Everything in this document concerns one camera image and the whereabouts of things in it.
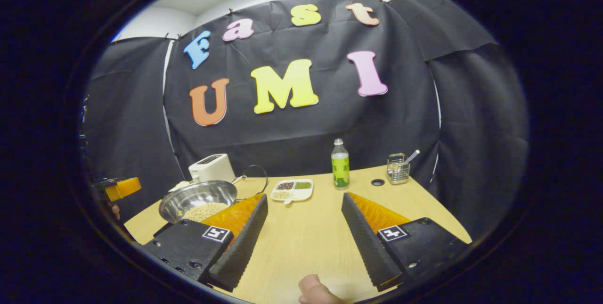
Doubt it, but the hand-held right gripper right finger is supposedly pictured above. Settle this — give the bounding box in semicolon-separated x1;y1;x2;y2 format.
341;192;472;293

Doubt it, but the white divided dish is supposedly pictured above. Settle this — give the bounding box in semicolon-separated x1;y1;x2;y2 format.
270;179;314;205

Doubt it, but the metal wire utensil holder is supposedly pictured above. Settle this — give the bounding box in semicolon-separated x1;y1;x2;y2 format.
387;149;421;185

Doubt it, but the black power cable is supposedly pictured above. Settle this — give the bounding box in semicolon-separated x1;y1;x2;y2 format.
243;164;268;191

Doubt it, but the steel pot with black handle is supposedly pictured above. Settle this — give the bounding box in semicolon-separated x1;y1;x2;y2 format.
159;180;238;223

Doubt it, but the white toaster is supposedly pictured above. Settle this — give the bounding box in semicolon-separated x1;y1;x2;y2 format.
188;154;236;183

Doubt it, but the green tea bottle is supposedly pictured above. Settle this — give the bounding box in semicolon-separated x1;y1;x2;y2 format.
331;138;350;189

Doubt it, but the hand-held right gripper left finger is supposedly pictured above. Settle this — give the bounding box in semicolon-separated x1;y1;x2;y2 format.
144;194;269;293

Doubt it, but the pile of soybeans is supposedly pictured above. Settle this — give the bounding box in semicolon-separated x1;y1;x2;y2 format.
183;202;229;223

